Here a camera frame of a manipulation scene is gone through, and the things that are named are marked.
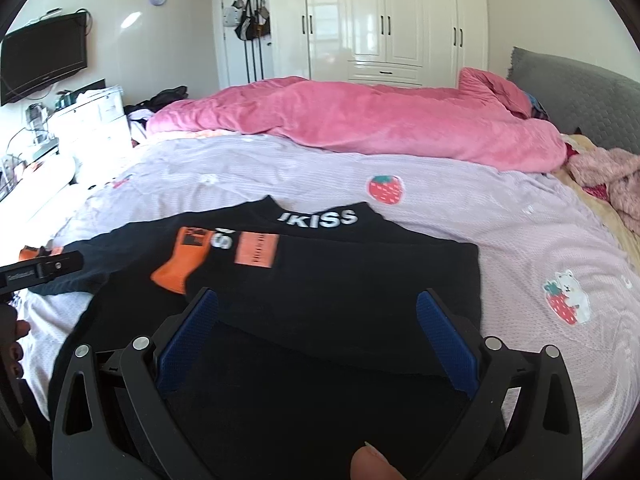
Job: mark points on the white wardrobe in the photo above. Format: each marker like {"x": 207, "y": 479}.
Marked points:
{"x": 390, "y": 20}

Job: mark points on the pink fluffy garment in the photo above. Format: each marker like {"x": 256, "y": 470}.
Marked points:
{"x": 607, "y": 170}

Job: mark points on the white hanging cap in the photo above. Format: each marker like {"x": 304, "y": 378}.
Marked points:
{"x": 230, "y": 16}

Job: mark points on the dark patterned cloth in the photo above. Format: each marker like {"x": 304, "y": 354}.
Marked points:
{"x": 537, "y": 107}

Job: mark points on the pink plush blanket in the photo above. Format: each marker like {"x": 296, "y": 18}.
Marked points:
{"x": 350, "y": 115}

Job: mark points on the dark clothes pile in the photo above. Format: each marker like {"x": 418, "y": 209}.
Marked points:
{"x": 165, "y": 97}

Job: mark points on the black hanging bag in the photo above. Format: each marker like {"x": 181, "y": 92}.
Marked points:
{"x": 245, "y": 25}

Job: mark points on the white dresser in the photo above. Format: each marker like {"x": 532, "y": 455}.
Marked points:
{"x": 95, "y": 130}

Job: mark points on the brown hanging bag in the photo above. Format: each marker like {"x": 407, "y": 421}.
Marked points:
{"x": 262, "y": 22}

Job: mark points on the black printed shirt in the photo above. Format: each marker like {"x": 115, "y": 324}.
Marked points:
{"x": 325, "y": 280}

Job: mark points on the white door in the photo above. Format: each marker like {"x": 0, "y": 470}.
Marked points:
{"x": 227, "y": 60}

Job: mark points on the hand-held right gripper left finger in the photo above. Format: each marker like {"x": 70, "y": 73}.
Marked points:
{"x": 187, "y": 332}

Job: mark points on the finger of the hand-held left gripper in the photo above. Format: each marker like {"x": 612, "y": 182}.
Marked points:
{"x": 47, "y": 267}

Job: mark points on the person's left hand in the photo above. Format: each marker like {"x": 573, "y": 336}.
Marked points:
{"x": 17, "y": 330}

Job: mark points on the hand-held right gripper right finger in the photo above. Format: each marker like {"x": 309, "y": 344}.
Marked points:
{"x": 447, "y": 342}

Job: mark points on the grey pillow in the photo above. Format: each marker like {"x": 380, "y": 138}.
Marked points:
{"x": 575, "y": 95}

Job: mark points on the black wall television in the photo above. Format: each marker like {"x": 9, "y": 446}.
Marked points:
{"x": 42, "y": 57}

